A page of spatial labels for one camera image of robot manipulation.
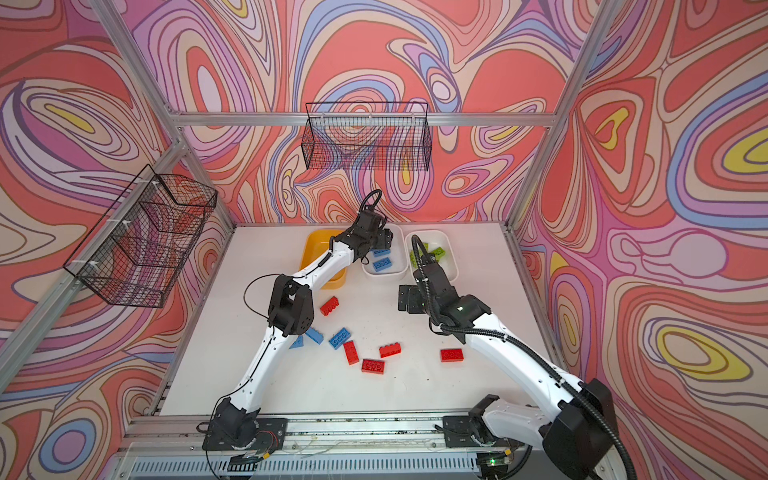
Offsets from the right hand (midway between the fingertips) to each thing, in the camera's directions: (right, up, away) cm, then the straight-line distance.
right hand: (417, 299), depth 80 cm
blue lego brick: (-10, +9, +25) cm, 28 cm away
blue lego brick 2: (-11, +13, +28) cm, 32 cm away
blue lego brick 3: (-23, -13, +8) cm, 27 cm away
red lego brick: (-27, -4, +14) cm, 31 cm away
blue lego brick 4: (-30, -12, +7) cm, 33 cm away
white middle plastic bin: (-4, +12, +28) cm, 31 cm away
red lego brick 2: (-19, -17, +6) cm, 26 cm away
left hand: (-10, +20, +25) cm, 34 cm away
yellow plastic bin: (-36, +16, +31) cm, 50 cm away
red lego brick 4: (-12, -20, +4) cm, 24 cm away
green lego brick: (+11, +13, +30) cm, 35 cm away
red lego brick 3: (-7, -16, +6) cm, 18 cm away
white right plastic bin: (+11, +16, +34) cm, 39 cm away
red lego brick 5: (+11, -17, +5) cm, 21 cm away
